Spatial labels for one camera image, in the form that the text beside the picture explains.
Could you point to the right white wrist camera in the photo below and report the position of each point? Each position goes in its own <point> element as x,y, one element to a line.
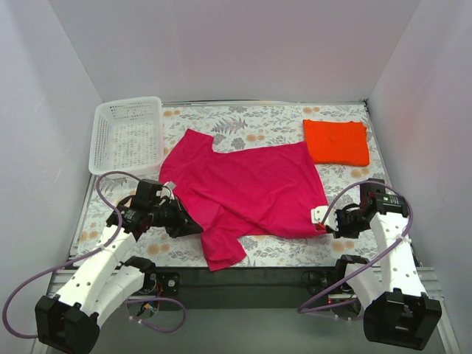
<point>323,219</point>

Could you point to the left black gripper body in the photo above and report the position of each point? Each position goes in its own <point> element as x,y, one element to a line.
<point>181,220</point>

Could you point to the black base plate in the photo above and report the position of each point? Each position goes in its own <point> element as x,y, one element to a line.
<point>239,288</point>

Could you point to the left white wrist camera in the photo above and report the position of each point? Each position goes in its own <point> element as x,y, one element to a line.
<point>166,190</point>

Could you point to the white plastic basket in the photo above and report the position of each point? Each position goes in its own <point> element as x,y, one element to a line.
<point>127,135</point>

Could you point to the magenta t shirt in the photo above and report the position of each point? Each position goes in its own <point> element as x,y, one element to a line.
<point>257,191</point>

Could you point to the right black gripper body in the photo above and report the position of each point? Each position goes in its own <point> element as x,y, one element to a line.
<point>332,224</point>

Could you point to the aluminium frame rail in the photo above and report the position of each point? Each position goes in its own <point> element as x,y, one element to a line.
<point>59,280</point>

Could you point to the folded orange t shirt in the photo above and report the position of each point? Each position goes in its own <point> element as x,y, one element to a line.
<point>337,142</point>

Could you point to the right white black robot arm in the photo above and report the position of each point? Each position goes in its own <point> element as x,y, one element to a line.
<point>397,308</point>

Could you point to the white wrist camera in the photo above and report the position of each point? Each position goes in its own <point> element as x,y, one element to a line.
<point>166,190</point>
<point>323,219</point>

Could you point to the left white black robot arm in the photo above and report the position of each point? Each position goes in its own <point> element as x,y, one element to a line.
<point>107,279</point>

